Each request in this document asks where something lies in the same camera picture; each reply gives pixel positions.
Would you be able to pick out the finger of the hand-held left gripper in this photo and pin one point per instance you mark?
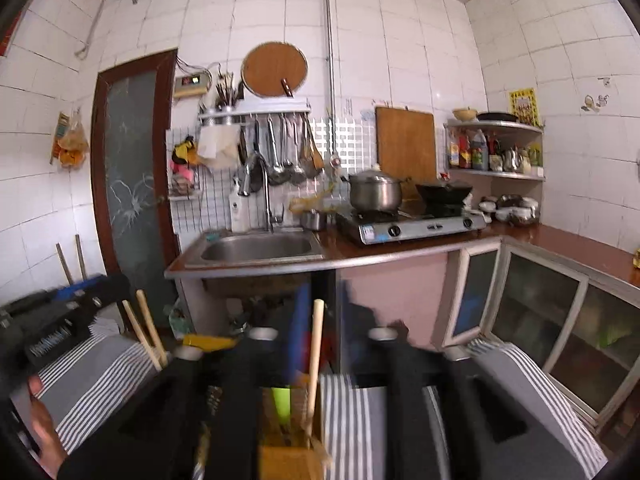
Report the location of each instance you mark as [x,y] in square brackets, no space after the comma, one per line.
[75,291]
[110,287]

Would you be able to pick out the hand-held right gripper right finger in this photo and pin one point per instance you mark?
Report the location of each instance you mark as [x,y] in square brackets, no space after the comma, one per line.
[425,410]

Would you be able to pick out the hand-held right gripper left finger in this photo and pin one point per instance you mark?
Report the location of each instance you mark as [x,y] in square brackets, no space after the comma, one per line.
[300,330]

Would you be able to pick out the yellow slotted utensil holder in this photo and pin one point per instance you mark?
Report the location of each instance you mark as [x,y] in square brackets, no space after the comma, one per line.
[290,460]

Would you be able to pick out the person's left hand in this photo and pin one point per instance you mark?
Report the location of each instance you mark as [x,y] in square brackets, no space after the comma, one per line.
[42,420]

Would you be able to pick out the steel sink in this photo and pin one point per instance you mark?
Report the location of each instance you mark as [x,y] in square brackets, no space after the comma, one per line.
[257,249]

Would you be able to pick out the grey striped tablecloth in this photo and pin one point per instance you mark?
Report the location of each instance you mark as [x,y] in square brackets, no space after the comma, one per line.
[520,377]

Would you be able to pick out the small metal cup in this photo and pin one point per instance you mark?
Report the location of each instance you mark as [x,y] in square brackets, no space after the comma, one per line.
[313,220]

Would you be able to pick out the brown door with frosted glass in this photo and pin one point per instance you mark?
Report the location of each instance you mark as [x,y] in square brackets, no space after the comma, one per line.
[132,170]

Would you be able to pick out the white soap bottle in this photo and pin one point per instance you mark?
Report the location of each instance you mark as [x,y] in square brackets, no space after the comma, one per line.
[239,210]

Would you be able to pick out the hanging plastic bags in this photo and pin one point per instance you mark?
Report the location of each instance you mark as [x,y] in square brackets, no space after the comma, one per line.
[72,142]

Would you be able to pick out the yellow and pink gloves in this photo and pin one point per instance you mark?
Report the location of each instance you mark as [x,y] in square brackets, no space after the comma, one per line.
[182,157]

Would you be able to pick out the chrome faucet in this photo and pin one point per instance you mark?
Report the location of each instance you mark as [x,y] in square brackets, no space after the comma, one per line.
[262,180]

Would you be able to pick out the steel gas stove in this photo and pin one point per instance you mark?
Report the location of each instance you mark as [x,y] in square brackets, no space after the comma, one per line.
[415,226]

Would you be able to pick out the kitchen counter with cabinets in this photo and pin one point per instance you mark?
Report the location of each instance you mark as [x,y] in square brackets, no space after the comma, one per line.
[530,295]

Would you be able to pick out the steel cooking pot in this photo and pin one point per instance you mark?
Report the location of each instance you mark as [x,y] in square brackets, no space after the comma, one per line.
[375,193]

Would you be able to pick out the red pipe valve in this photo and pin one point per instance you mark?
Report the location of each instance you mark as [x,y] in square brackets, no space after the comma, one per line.
[334,161]

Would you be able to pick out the row of hanging metal ladles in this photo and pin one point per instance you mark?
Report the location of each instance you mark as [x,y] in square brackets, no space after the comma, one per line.
[287,155]

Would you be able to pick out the hanging white cloths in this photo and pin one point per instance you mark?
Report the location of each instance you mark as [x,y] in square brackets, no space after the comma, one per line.
[217,147]

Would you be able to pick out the black wok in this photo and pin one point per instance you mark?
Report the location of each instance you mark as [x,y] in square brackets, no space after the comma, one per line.
[442,193]

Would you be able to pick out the rectangular wooden cutting board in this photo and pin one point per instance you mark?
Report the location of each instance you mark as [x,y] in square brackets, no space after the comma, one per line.
[405,145]

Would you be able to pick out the cluster of bowls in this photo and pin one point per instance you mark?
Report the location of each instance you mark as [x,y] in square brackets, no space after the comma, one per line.
[510,209]

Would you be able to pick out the cup of kitchen chopsticks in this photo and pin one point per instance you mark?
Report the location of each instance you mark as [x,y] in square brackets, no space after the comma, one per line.
[226,96]

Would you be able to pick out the white corner shelf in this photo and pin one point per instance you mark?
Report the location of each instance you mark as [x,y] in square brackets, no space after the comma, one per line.
[500,174]

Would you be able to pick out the row of condiment bottles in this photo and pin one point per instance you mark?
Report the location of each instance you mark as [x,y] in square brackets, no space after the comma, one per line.
[477,152]

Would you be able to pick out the round wooden cutting board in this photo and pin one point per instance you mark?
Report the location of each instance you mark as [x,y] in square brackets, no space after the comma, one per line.
[274,69]

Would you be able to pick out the beige bowl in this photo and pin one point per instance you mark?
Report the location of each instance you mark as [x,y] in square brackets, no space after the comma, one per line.
[465,114]

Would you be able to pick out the black flat pan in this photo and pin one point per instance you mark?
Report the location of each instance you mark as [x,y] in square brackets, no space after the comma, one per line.
[497,116]

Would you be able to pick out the wooden post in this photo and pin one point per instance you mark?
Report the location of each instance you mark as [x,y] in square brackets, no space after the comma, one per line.
[64,262]
[80,256]

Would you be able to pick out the white wall grid panel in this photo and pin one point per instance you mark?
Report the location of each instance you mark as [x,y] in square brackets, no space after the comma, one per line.
[345,135]

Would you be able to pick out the beige wall control box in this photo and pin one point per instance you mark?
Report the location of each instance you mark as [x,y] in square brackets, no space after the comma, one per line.
[191,85]

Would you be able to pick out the metal wall rack shelf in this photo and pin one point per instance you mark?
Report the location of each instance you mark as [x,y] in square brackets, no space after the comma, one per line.
[252,111]

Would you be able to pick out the wall paper notes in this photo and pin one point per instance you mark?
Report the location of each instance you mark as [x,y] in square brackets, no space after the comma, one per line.
[357,109]

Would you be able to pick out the grey wall conduit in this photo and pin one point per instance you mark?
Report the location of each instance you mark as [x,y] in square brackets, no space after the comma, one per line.
[92,25]

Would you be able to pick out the red wall poster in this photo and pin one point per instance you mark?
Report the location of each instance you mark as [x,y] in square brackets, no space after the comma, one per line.
[10,35]

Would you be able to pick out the vertical metal wall pipe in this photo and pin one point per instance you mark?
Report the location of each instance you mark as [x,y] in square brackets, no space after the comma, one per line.
[330,60]

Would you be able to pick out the yellow wall poster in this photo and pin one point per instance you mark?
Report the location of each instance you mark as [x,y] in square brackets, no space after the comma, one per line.
[524,106]

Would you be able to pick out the wall hook stickers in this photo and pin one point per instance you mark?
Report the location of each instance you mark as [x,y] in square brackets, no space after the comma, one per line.
[595,101]

